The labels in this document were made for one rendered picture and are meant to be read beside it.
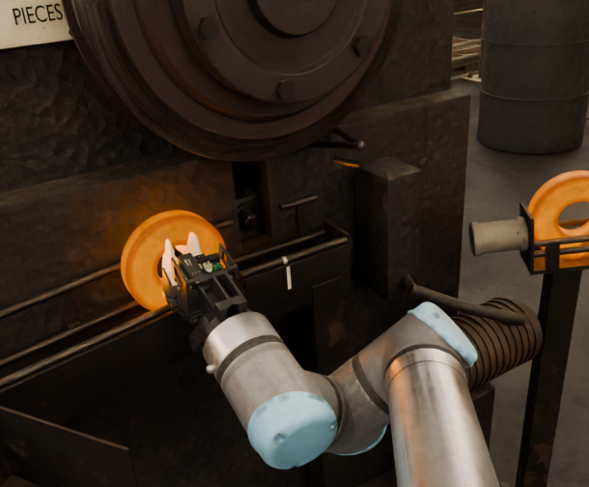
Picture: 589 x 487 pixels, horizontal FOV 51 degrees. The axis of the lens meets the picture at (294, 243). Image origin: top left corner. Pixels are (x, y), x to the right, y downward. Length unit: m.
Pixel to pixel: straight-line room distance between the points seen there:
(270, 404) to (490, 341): 0.56
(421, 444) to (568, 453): 1.15
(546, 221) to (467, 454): 0.63
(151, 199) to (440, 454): 0.58
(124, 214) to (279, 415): 0.42
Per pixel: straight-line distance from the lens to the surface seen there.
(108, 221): 0.93
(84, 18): 0.77
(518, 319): 1.12
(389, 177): 1.02
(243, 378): 0.69
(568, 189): 1.11
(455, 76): 5.36
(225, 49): 0.73
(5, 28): 0.89
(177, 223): 0.88
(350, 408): 0.75
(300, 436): 0.67
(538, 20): 3.46
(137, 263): 0.88
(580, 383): 1.92
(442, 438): 0.57
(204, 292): 0.77
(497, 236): 1.10
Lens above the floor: 1.16
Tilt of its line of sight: 27 degrees down
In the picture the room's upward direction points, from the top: 4 degrees counter-clockwise
